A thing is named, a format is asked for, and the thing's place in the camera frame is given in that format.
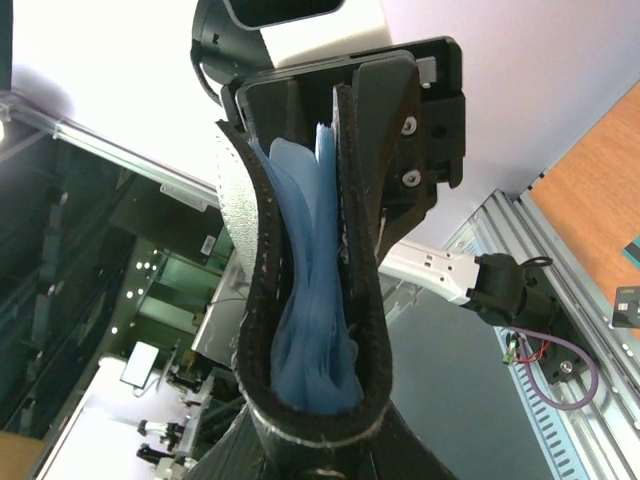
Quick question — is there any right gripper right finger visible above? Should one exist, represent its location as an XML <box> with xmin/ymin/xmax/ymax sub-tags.
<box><xmin>364</xmin><ymin>401</ymin><xmax>457</xmax><ymax>480</ymax></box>

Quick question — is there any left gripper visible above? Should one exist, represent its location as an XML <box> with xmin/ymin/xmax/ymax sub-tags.
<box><xmin>219</xmin><ymin>35</ymin><xmax>467</xmax><ymax>261</ymax></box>

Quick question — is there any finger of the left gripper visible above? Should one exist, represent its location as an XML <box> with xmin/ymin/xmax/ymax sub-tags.
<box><xmin>236</xmin><ymin>79</ymin><xmax>319</xmax><ymax>150</ymax></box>

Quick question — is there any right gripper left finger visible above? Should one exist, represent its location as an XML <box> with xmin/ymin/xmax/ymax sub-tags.
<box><xmin>183</xmin><ymin>406</ymin><xmax>280</xmax><ymax>480</ymax></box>

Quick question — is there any black leather card holder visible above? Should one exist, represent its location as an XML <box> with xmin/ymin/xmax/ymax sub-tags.
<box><xmin>215</xmin><ymin>85</ymin><xmax>392</xmax><ymax>449</ymax></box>

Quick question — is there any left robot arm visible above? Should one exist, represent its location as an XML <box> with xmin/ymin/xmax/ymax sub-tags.
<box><xmin>222</xmin><ymin>36</ymin><xmax>478</xmax><ymax>305</ymax></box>

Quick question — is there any black VIP card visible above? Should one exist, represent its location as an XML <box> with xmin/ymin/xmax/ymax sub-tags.
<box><xmin>612</xmin><ymin>286</ymin><xmax>640</xmax><ymax>329</ymax></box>

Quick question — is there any teal card far left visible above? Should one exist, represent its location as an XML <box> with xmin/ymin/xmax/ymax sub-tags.
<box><xmin>623</xmin><ymin>237</ymin><xmax>640</xmax><ymax>268</ymax></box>

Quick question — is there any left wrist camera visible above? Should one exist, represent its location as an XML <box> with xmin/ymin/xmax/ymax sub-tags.
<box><xmin>191</xmin><ymin>1</ymin><xmax>391</xmax><ymax>70</ymax></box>

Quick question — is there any white slotted cable duct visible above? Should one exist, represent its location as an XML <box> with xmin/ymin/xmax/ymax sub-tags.
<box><xmin>510</xmin><ymin>365</ymin><xmax>581</xmax><ymax>479</ymax></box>

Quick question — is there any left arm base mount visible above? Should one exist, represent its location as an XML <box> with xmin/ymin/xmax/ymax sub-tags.
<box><xmin>464</xmin><ymin>253</ymin><xmax>595</xmax><ymax>358</ymax></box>

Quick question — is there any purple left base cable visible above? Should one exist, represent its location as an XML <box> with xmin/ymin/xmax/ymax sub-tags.
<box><xmin>504</xmin><ymin>327</ymin><xmax>600</xmax><ymax>412</ymax></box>

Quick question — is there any aluminium front rail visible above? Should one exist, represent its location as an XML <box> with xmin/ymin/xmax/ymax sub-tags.
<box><xmin>445</xmin><ymin>191</ymin><xmax>639</xmax><ymax>479</ymax></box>

